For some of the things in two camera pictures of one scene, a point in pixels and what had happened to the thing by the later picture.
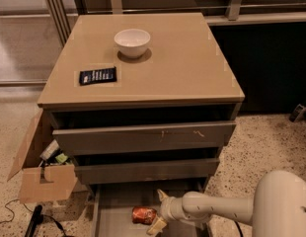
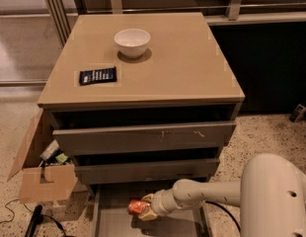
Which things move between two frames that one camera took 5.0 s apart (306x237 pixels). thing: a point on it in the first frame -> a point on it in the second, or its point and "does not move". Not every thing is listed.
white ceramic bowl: [132, 41] does not move
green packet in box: [61, 157] does not move
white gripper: [169, 206] -> [160, 202]
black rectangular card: [97, 76] does not move
